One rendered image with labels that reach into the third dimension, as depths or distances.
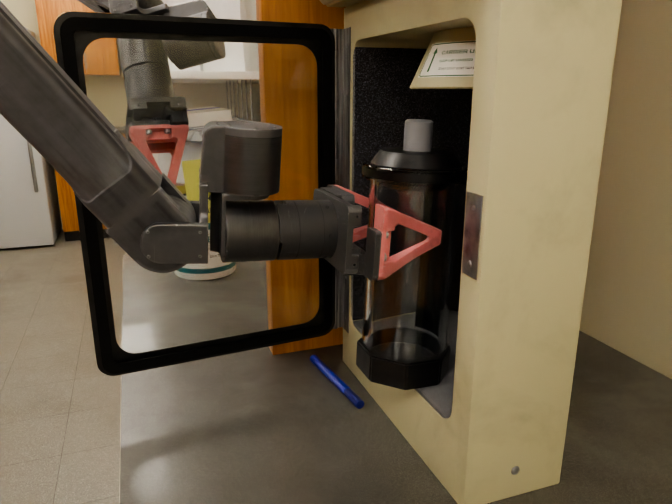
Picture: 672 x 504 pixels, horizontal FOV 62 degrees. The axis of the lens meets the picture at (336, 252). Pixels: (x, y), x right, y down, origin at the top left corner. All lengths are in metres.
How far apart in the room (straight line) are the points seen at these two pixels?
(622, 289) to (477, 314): 0.51
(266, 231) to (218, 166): 0.07
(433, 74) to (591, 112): 0.15
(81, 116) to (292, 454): 0.39
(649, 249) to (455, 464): 0.49
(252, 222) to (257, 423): 0.28
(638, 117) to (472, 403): 0.55
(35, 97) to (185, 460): 0.38
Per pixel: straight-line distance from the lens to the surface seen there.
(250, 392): 0.76
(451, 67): 0.55
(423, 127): 0.56
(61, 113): 0.49
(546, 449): 0.60
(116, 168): 0.49
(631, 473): 0.69
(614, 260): 0.97
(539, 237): 0.50
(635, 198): 0.94
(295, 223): 0.51
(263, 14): 0.76
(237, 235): 0.50
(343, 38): 0.73
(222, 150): 0.50
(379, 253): 0.50
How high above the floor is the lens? 1.32
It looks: 16 degrees down
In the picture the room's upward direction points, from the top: straight up
